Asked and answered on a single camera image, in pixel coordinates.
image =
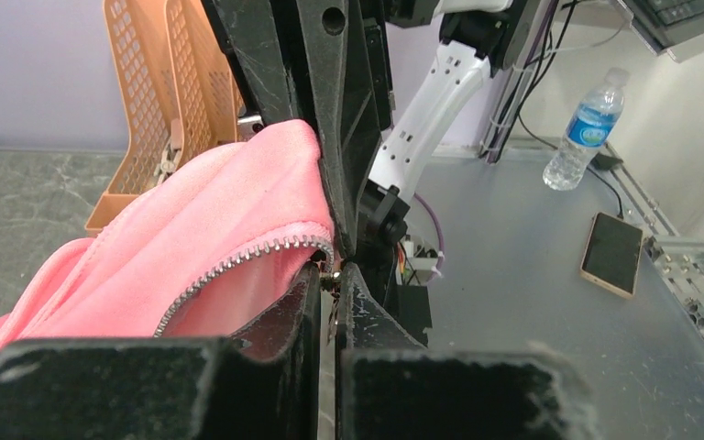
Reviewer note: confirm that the clear plastic water bottle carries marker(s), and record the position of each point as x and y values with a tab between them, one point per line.
596	115

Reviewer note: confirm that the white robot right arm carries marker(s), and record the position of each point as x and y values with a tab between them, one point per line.
477	39

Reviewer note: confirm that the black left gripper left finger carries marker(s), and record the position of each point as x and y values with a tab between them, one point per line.
259	383

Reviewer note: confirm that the orange plastic desk organizer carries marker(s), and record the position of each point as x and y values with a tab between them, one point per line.
179	94

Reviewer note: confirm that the pink zip-up jacket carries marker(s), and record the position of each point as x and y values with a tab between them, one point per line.
201	254

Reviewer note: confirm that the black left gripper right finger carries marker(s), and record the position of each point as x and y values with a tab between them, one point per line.
390	386

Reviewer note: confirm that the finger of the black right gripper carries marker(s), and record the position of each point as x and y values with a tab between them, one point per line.
344	105
247	35

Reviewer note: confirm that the smartphone with tan case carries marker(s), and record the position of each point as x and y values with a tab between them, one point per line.
612	255

